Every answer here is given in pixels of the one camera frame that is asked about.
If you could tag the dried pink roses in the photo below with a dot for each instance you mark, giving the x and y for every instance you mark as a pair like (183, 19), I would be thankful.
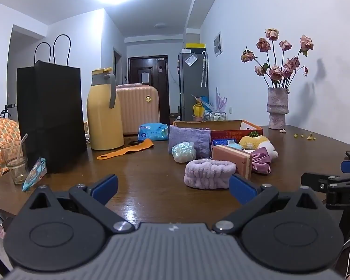
(275, 73)

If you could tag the purple satin scrunchie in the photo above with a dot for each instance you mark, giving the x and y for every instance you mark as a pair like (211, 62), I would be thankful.
(261, 159)

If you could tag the blue snack packet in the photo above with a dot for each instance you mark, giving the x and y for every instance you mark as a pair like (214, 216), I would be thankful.
(35, 173)

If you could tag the yellow box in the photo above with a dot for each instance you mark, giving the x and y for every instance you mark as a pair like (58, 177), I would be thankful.
(195, 48)

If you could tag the yellow wrapped bundle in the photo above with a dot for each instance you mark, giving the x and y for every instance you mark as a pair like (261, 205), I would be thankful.
(198, 109)

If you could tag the scattered yellow flower buds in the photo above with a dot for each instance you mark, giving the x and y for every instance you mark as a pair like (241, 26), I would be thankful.
(302, 136)

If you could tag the orange cardboard box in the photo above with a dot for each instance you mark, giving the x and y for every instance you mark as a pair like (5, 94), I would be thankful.
(227, 134)

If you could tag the small blue box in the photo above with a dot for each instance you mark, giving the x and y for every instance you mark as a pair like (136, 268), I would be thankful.
(221, 142)

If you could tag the round ceiling lamp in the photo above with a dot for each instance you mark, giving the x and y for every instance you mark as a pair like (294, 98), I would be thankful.
(160, 25)

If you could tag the grey refrigerator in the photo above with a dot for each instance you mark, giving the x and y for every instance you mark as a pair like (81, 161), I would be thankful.
(189, 87)

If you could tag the white plush toy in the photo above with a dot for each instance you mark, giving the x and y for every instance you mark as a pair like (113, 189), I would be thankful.
(269, 149)

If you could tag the dark entrance door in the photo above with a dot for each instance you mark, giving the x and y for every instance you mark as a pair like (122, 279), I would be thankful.
(148, 64)

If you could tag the paper note on refrigerator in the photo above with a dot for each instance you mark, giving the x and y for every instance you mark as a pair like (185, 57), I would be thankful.
(191, 59)

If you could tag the yellow thermos jug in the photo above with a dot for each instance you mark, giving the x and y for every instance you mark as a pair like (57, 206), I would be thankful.
(105, 116)

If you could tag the paper sheet on door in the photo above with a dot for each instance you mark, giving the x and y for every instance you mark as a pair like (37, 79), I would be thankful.
(145, 77)

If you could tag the small black object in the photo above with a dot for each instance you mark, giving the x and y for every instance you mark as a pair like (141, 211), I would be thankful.
(134, 143)

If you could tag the pink layered sponge block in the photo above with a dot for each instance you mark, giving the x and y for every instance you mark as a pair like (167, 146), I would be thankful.
(230, 157)

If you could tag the pink ribbed suitcase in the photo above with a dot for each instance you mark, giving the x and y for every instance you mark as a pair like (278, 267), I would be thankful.
(137, 108)

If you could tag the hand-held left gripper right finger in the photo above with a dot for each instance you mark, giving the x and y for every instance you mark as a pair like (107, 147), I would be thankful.
(242, 189)

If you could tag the blue wet wipes packet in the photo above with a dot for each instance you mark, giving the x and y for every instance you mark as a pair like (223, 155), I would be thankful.
(151, 132)

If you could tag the black paper bag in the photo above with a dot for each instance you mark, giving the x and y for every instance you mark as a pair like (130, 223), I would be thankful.
(49, 116)

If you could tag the small black tripod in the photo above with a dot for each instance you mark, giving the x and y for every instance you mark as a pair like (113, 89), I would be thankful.
(6, 111)

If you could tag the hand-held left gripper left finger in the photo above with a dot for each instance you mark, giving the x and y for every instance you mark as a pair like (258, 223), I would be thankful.
(108, 186)

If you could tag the textured purple vase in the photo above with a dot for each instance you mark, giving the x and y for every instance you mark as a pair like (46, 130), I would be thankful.
(277, 108)

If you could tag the lavender fluffy headband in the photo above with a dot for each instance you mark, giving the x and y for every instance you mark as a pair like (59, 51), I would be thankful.
(207, 172)

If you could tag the purple towel pouch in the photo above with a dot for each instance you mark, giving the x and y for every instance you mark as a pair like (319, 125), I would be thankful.
(192, 135)

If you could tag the clear straw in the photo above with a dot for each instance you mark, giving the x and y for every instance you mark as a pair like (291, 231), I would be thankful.
(24, 140)

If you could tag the yellow plush toy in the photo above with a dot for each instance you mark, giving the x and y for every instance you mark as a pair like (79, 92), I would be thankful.
(250, 142)

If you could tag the clear drinking glass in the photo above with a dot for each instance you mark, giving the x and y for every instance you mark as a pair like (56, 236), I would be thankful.
(16, 166)

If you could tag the hanging folded umbrella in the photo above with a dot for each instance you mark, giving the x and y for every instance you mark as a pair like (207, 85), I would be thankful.
(204, 70)

